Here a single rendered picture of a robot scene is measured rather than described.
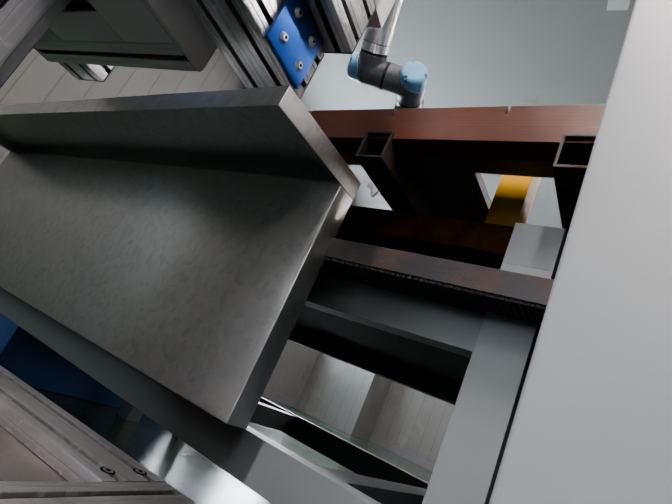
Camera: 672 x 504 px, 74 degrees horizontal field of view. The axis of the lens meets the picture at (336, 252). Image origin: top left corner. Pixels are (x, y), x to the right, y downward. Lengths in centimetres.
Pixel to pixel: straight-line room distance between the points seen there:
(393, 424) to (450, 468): 812
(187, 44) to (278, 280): 32
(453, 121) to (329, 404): 737
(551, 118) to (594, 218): 49
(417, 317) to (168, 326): 37
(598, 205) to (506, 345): 40
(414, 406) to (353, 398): 134
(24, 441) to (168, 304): 27
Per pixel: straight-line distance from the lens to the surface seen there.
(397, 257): 58
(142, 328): 77
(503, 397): 55
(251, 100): 60
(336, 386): 792
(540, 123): 66
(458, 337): 59
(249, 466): 69
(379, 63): 131
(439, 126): 70
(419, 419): 859
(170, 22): 62
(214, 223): 77
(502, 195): 81
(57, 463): 55
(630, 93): 21
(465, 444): 55
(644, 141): 19
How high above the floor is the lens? 38
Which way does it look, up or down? 17 degrees up
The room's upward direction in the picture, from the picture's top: 25 degrees clockwise
